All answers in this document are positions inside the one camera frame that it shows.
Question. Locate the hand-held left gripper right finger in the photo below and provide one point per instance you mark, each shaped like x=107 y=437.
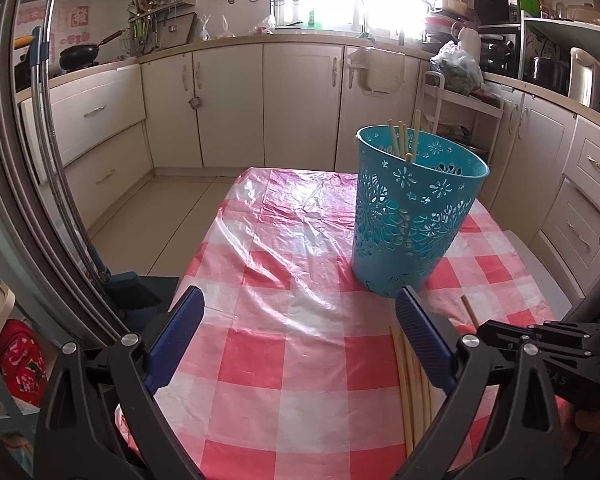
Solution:
x=425 y=335

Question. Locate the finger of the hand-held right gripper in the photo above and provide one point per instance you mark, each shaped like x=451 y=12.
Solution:
x=570 y=329
x=510 y=332

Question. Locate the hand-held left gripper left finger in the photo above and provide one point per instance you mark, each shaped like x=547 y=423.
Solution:
x=177 y=335

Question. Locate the bundle of wooden chopsticks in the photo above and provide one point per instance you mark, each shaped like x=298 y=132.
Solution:
x=407 y=400

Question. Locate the teal perforated plastic basket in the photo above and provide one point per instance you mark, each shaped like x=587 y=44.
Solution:
x=410 y=230

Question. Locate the person's right hand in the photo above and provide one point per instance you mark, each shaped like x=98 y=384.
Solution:
x=592 y=420

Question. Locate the dark blue dustpan brush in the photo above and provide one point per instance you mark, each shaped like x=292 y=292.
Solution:
x=140 y=300

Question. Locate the red white checkered tablecloth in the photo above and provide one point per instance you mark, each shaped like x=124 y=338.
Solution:
x=290 y=310

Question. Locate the white cabinet with panelled drawers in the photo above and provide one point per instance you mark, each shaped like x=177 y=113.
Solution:
x=545 y=150

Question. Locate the red patterned bag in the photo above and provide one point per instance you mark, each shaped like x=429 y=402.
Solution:
x=22 y=360

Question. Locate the white electric water boiler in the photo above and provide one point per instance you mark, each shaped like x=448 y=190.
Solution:
x=587 y=77

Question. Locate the black rice cooker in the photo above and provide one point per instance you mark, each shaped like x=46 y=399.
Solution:
x=550 y=74

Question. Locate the white cabinet with two drawers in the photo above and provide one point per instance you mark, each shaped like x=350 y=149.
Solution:
x=95 y=125

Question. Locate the white rolling cart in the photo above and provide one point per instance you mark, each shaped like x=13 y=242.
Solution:
x=460 y=110

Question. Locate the white shelf rack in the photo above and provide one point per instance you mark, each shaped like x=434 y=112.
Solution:
x=565 y=25

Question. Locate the white door cabinet row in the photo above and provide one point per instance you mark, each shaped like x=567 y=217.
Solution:
x=300 y=105

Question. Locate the bag of green vegetables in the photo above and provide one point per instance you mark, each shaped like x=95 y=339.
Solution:
x=457 y=67

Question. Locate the white door-hung bin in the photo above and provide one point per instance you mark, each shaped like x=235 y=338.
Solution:
x=375 y=72

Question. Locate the white thermos jug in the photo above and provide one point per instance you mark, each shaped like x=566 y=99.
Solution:
x=470 y=42

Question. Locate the green box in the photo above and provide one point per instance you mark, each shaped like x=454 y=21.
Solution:
x=530 y=2

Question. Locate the black wok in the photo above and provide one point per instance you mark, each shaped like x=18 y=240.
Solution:
x=80 y=57

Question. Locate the black microwave oven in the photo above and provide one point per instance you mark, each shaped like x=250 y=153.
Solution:
x=497 y=7

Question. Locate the small clear plastic bag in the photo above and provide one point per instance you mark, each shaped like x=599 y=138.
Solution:
x=205 y=27
x=225 y=27

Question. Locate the pink filled plastic bag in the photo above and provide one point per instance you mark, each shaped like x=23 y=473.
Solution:
x=262 y=26

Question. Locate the white saucepan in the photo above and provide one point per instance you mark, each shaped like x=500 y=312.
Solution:
x=447 y=2

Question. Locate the green dish soap bottle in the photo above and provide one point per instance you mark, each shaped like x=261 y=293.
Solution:
x=311 y=17

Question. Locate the chrome gooseneck faucet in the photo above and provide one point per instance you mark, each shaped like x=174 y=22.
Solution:
x=360 y=2

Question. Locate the sliding door frame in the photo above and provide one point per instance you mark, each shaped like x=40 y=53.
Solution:
x=10 y=185

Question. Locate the wall utensil rack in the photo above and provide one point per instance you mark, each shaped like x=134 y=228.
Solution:
x=155 y=20

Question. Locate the red paper wall decorations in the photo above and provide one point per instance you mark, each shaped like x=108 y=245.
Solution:
x=80 y=17

